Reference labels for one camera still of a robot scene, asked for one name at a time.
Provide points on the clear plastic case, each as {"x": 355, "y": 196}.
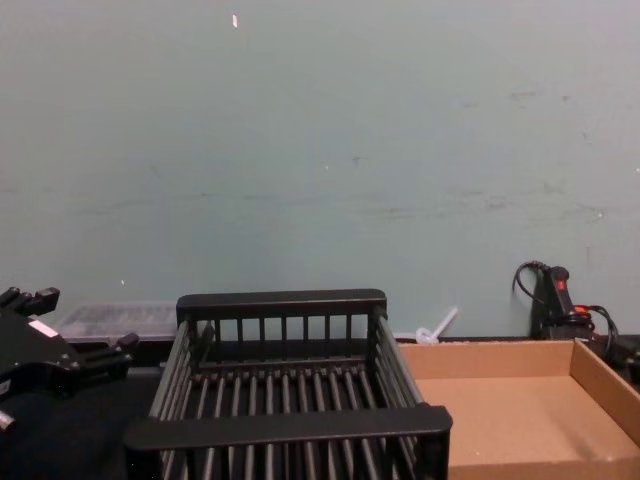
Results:
{"x": 115, "y": 318}

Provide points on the white three-armed plastic piece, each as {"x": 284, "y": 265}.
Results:
{"x": 429, "y": 335}

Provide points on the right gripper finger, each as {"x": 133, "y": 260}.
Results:
{"x": 631, "y": 361}

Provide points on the shallow brown cardboard tray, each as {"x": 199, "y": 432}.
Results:
{"x": 500, "y": 425}

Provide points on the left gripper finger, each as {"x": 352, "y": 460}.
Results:
{"x": 102, "y": 361}
{"x": 42, "y": 298}

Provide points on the black rack with steel bars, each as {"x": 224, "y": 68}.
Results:
{"x": 280, "y": 301}

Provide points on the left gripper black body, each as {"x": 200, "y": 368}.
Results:
{"x": 30, "y": 360}

